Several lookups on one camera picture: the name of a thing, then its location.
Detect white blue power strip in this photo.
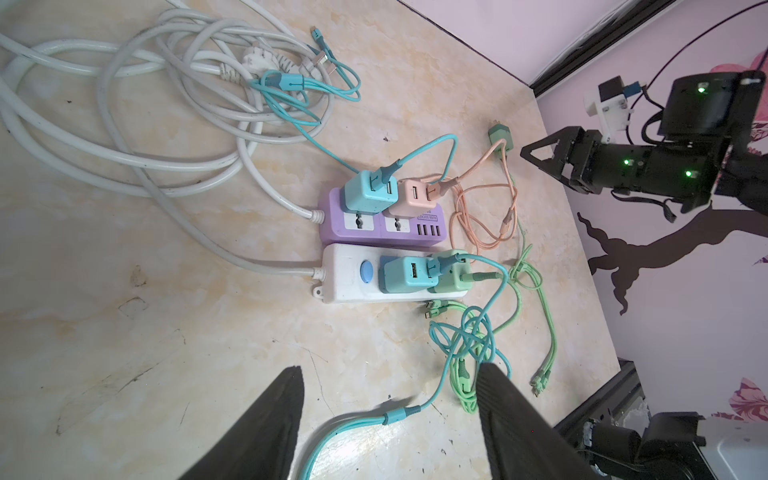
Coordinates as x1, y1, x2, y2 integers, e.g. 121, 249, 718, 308
311, 243, 467, 304

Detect green charger plug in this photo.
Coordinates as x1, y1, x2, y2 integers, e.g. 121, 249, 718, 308
487, 122, 514, 159
429, 260, 472, 293

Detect dark teal charger cable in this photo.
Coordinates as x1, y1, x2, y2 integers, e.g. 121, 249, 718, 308
297, 251, 512, 480

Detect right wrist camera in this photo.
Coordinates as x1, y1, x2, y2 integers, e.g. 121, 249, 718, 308
583, 76, 644, 144

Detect white purple-strip cable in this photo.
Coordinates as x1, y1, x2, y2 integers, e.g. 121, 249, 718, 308
95, 11, 337, 224

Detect light teal charger plug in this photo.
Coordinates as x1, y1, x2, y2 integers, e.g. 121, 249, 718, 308
342, 170, 399, 215

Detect white power strip cable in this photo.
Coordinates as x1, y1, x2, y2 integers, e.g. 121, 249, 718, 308
0, 0, 337, 281

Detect dark teal charger plug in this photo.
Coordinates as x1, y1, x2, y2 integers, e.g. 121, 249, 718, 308
379, 256, 439, 294

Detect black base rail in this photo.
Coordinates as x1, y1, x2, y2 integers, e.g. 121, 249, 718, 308
554, 360, 651, 479

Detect purple power strip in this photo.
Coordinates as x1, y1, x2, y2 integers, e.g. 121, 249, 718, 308
319, 188, 448, 249

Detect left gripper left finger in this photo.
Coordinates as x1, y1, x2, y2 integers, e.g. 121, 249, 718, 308
182, 366, 305, 479

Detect green charger cable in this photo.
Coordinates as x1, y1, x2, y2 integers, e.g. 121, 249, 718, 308
419, 269, 524, 415
501, 152, 559, 397

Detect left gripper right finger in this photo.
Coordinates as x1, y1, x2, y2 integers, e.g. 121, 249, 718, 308
476, 362, 598, 479

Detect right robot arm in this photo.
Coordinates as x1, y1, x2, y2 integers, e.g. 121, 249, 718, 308
520, 69, 767, 306

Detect pink charger cable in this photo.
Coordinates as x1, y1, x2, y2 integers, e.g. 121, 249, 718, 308
425, 149, 521, 253

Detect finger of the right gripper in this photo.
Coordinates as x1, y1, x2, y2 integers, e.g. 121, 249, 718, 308
520, 126, 579, 158
521, 152, 570, 188

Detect pink charger plug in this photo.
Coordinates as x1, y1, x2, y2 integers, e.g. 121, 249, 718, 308
384, 179, 437, 218

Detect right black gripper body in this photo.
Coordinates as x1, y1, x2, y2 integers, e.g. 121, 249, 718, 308
563, 127, 603, 195

